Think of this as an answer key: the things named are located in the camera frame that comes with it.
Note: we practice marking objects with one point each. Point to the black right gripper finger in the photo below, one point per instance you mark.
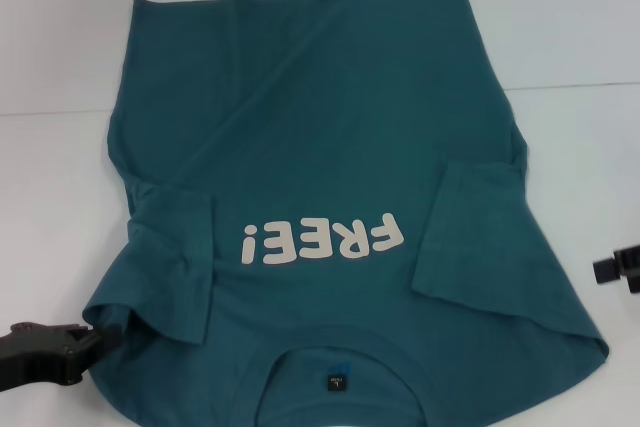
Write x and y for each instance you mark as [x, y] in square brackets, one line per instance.
[607, 272]

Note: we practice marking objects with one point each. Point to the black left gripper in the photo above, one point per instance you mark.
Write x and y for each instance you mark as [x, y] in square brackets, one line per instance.
[35, 339]

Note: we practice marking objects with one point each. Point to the blue FREE print t-shirt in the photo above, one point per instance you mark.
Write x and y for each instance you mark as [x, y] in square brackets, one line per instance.
[325, 147]

